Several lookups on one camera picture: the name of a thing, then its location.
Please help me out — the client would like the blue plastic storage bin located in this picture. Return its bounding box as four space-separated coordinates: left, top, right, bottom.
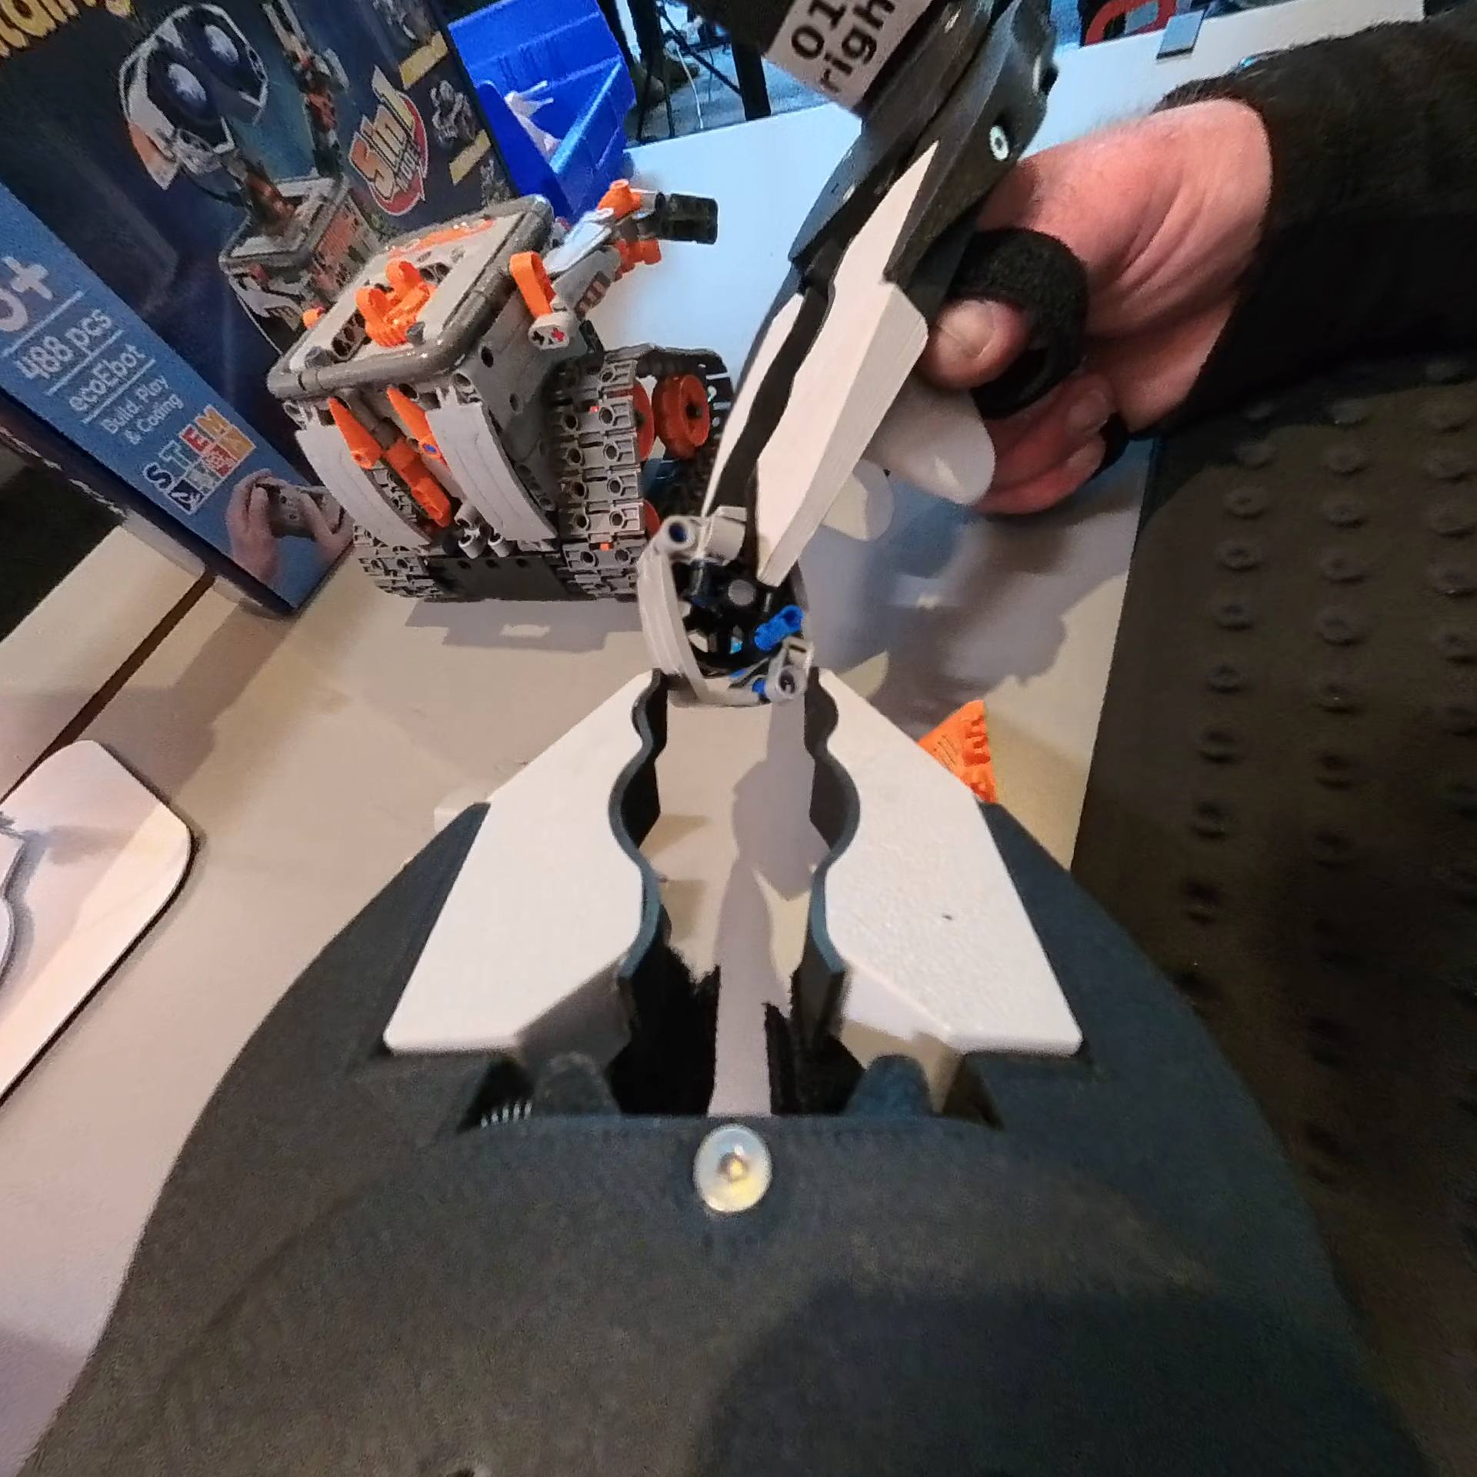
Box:
444 0 639 221

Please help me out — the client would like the grey orange tracked toy robot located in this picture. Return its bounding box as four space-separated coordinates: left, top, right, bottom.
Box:
268 183 736 603

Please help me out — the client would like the grey block module blue pin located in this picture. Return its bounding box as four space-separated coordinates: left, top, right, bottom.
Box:
641 508 815 708

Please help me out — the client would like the orange wedge block plate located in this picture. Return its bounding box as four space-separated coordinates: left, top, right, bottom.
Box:
920 698 998 803

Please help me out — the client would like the person's right hand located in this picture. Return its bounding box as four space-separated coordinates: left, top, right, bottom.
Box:
924 98 1277 515

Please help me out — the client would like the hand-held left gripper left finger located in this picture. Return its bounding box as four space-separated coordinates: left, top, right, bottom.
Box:
384 671 672 1069

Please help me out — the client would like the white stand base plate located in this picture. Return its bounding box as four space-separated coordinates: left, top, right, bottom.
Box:
0 738 194 1100

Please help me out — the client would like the blue robot kit box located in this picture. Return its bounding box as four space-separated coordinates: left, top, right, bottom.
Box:
0 0 521 613

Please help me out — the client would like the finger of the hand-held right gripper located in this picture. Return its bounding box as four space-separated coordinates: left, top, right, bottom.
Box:
702 288 815 520
757 144 934 587

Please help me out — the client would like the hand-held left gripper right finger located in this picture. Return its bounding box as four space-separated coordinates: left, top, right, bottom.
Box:
806 671 1087 1069

